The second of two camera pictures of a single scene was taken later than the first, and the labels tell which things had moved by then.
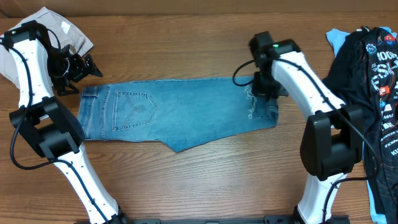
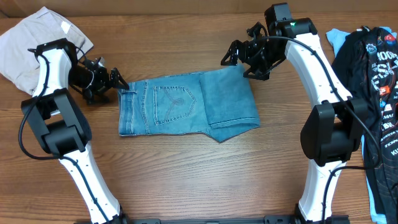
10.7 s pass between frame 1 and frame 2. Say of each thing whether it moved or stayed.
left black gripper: moved
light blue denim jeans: moved
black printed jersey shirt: stayed
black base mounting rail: stayed
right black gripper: moved
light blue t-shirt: stayed
